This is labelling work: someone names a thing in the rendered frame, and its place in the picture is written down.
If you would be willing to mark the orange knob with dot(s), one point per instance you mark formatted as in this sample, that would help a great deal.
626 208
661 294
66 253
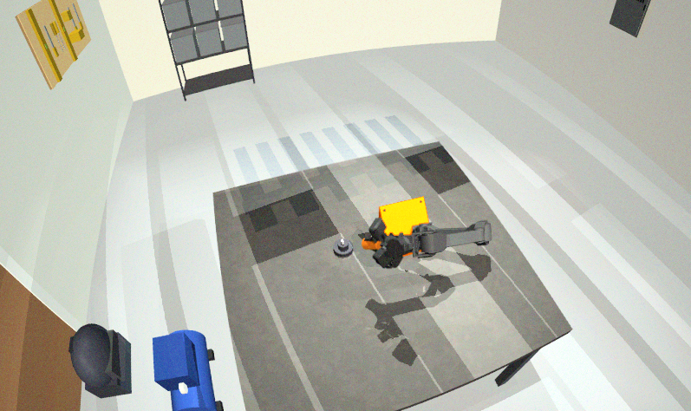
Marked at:
370 245

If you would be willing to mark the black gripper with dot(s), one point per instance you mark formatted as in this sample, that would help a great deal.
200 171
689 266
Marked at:
377 231

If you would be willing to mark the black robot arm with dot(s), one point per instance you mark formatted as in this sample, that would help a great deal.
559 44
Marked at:
430 239

